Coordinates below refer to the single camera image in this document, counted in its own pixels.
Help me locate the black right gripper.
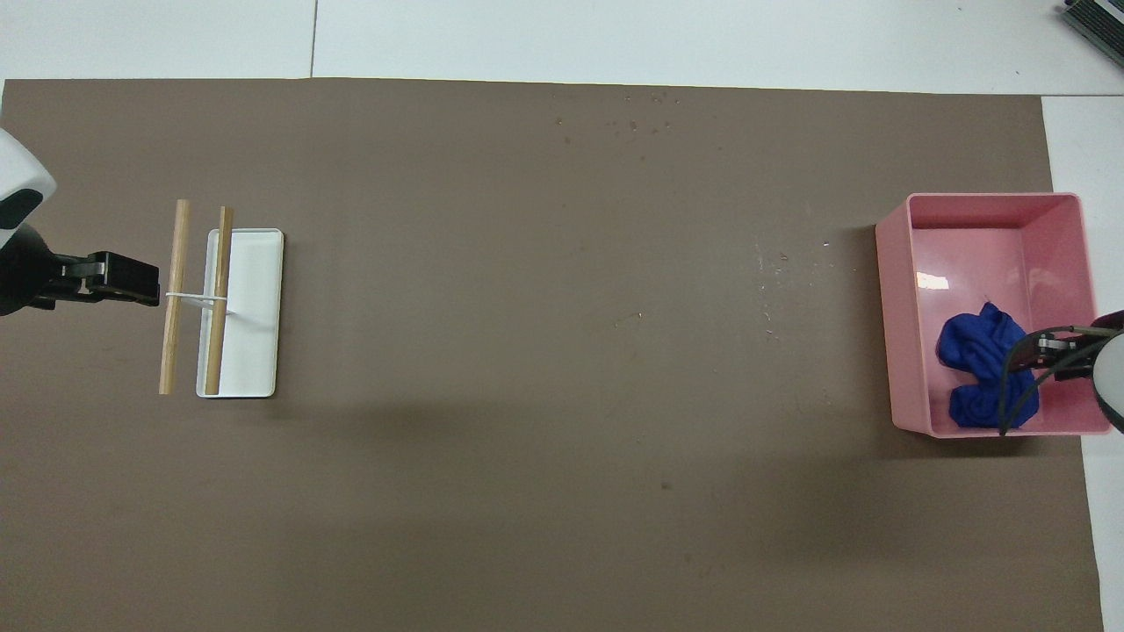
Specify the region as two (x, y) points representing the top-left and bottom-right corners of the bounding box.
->
(1036, 327), (1100, 383)

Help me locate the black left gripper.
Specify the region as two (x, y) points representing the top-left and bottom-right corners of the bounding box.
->
(0, 224), (162, 317)

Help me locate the blue towel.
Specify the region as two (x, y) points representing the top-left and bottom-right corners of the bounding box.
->
(936, 302), (1041, 430)

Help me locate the wooden towel rack rod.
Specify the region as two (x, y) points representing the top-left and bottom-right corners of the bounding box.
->
(205, 206), (234, 396)
(159, 199), (191, 395)

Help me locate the pink plastic bin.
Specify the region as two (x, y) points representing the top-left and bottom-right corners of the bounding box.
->
(875, 192), (1113, 438)

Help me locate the grey ribbed device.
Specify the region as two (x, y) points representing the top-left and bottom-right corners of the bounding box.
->
(1058, 0), (1124, 45)

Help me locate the brown table mat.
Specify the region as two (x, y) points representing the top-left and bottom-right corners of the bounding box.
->
(0, 77), (1106, 632)

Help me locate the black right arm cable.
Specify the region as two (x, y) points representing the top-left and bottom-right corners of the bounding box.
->
(998, 325), (1124, 437)

